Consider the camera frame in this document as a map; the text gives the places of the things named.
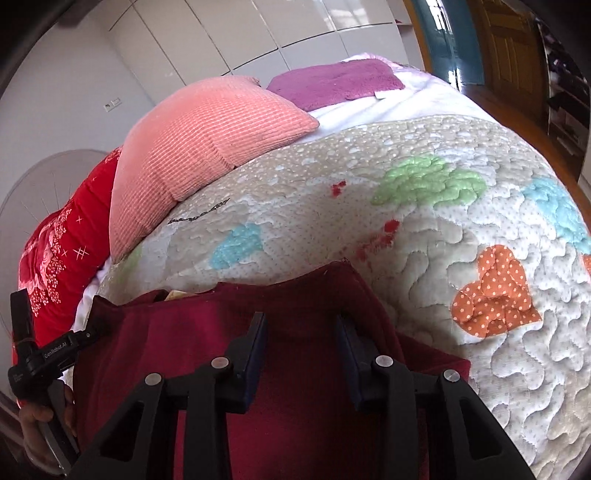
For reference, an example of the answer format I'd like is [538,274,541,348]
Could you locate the dark red garment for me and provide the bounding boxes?
[73,262,471,479]

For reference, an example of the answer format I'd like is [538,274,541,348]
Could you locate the cluttered clothes rack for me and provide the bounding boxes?
[535,18,590,178]

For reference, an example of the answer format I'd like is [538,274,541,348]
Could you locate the person's left hand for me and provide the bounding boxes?
[18,384,77,474]

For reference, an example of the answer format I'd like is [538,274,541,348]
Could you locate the red patterned duvet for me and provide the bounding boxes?
[17,148,121,346]

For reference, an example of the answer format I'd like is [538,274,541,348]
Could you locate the patchwork quilted bedspread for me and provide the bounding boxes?
[100,115,590,479]

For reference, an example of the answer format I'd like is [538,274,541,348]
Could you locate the round grey headboard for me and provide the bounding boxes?
[0,149,106,396]

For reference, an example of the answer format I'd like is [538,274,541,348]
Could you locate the pink ribbed pillow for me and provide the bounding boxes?
[109,76,318,262]

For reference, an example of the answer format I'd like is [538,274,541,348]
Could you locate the purple fuzzy towel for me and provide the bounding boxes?
[267,59,405,112]

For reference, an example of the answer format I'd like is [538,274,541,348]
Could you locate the white wardrobe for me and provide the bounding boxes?
[92,0,409,102]

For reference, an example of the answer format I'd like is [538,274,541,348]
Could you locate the wooden door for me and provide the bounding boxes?
[467,1,548,127]

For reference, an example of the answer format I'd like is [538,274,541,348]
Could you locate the teal door frame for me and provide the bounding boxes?
[412,0,485,90]

